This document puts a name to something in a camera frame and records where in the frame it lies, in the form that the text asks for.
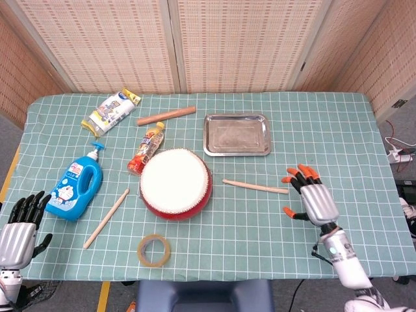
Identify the left silver hand black fingers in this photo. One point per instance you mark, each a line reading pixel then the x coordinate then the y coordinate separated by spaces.
pixel 16 240

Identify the right silver hand orange fingertips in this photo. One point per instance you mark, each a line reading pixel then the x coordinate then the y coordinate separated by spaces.
pixel 320 203

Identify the light wooden drumstick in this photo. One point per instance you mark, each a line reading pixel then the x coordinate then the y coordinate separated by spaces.
pixel 256 186
pixel 105 219

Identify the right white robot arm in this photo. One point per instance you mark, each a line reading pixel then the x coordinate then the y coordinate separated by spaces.
pixel 349 266

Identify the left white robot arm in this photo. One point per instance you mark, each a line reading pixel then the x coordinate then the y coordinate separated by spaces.
pixel 9 286

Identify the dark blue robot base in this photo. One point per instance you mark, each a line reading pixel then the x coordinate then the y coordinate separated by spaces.
pixel 204 295

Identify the stainless steel tray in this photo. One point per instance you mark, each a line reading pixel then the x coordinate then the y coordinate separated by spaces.
pixel 237 135

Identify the red drum white skin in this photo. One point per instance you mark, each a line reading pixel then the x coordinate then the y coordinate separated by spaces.
pixel 174 182

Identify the blue detergent pump bottle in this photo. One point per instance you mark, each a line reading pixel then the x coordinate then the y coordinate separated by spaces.
pixel 70 191

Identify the green checked tablecloth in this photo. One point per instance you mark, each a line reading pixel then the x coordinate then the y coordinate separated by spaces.
pixel 253 234

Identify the black device box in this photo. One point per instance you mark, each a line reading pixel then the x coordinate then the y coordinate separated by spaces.
pixel 406 188

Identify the white power strip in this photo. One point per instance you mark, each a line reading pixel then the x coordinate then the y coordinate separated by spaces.
pixel 398 156

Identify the white and black shoe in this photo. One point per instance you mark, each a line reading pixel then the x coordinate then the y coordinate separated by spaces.
pixel 410 214

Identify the metal screen hinge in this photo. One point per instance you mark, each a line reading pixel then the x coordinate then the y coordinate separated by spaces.
pixel 399 103

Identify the clear packing tape roll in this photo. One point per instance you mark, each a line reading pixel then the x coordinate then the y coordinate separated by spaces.
pixel 143 258

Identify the small black screen hinge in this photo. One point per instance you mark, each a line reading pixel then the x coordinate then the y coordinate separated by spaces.
pixel 303 66

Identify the drink bottle yellow cap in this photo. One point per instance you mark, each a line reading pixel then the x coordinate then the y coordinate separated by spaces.
pixel 147 149

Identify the white yellow snack package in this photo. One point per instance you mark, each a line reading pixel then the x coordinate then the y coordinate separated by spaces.
pixel 110 112

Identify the bamboo folding screen panel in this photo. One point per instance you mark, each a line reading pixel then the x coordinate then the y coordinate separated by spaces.
pixel 243 42
pixel 22 81
pixel 344 45
pixel 107 42
pixel 396 58

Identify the brown wooden rolling pin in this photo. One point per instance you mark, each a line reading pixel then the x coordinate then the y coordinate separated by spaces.
pixel 165 116

